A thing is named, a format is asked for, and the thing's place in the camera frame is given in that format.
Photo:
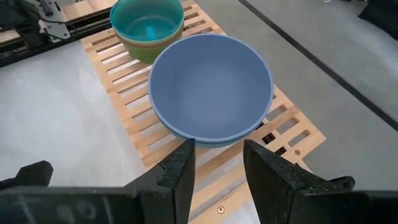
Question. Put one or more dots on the silver metal mounting bracket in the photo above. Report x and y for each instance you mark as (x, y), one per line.
(57, 29)

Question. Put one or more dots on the wooden slatted shelf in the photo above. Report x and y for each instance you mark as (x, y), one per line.
(298, 146)

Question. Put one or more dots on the blue bowl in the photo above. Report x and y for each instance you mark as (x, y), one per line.
(211, 93)

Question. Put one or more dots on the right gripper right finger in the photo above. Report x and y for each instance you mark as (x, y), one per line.
(270, 186)

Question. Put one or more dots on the dark bulky object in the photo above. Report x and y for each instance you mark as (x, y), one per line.
(381, 14)

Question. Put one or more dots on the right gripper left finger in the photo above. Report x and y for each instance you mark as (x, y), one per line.
(174, 186)

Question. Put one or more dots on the green bowl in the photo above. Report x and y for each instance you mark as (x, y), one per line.
(143, 56)

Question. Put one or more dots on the cyan bowl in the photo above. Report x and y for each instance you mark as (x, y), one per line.
(146, 21)

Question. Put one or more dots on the white table cover sheet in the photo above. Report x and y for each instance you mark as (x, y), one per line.
(46, 118)

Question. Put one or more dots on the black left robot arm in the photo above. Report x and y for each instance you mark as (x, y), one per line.
(18, 18)

